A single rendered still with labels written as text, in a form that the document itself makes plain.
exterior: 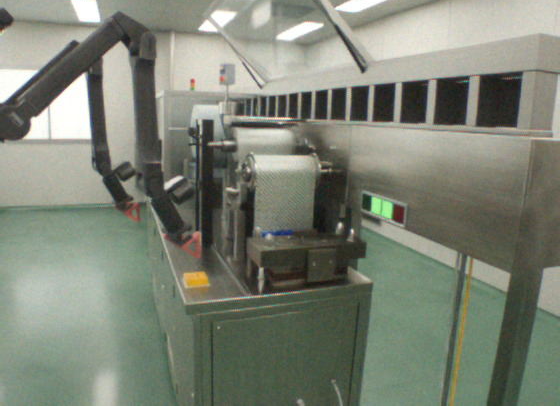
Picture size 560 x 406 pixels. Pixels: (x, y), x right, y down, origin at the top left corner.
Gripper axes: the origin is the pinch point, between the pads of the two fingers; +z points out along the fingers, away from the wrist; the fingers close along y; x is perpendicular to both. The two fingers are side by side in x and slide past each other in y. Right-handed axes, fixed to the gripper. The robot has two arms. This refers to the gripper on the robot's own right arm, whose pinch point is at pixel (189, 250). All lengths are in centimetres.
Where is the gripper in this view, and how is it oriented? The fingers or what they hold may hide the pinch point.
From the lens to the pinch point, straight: 131.1
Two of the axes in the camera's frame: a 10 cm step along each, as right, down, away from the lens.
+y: -6.1, -1.7, 7.7
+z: 3.6, 8.1, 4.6
